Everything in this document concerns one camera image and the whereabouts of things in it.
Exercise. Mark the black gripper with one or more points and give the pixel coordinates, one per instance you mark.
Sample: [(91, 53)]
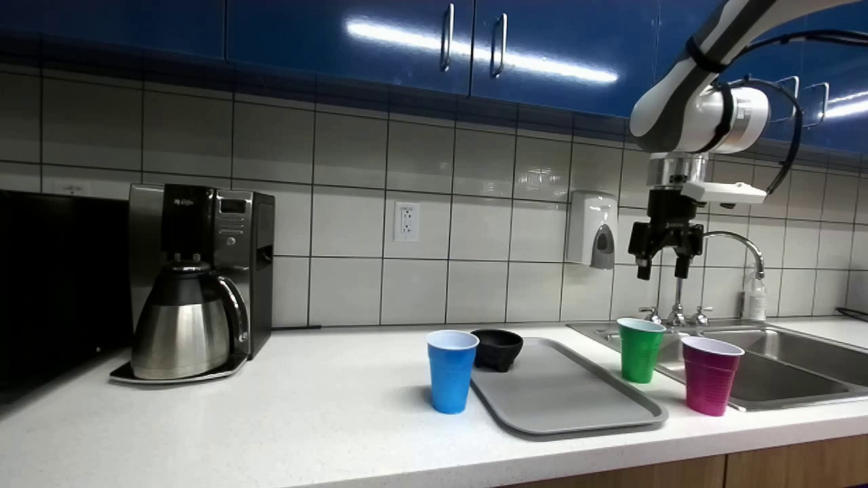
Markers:
[(667, 221)]

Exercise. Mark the green plastic cup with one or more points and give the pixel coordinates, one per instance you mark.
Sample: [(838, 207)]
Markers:
[(640, 357)]

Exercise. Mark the magenta plastic cup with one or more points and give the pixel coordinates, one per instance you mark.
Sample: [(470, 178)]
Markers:
[(712, 384)]

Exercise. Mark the blue plastic cup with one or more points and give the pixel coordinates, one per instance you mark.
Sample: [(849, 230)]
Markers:
[(451, 375)]

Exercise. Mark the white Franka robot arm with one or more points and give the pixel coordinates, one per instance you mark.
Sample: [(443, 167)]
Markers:
[(687, 112)]

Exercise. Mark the grey plastic tray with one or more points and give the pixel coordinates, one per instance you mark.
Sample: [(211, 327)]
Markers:
[(558, 394)]

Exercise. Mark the chrome gooseneck faucet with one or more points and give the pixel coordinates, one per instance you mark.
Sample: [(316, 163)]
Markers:
[(742, 239)]

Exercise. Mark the clear plastic soap bottle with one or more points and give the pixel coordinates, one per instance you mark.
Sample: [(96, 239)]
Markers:
[(755, 301)]

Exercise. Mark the stainless steel double sink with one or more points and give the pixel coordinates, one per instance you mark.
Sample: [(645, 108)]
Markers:
[(813, 361)]

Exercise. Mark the black bowl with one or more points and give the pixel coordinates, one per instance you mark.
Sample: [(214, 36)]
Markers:
[(500, 350)]

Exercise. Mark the wooden lower cabinet front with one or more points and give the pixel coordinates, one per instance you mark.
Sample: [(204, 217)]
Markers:
[(794, 463), (633, 475)]

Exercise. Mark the blue glossy cabinet door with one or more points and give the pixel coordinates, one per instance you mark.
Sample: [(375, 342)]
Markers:
[(558, 36), (289, 45), (672, 29), (108, 24), (849, 136)]

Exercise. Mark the black silver coffee maker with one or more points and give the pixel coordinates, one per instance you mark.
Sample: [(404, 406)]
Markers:
[(238, 246)]

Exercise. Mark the stainless steel coffee carafe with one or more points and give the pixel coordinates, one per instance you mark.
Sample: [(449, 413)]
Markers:
[(179, 329)]

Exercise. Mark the black microwave oven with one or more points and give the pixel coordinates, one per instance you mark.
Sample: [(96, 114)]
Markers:
[(57, 289)]

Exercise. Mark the white wall soap dispenser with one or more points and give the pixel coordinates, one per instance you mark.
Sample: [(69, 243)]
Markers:
[(586, 227)]

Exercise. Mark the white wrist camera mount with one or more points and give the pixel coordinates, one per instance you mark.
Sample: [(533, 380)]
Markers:
[(723, 194)]

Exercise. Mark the white wall power outlet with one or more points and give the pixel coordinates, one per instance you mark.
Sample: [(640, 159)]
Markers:
[(408, 221)]

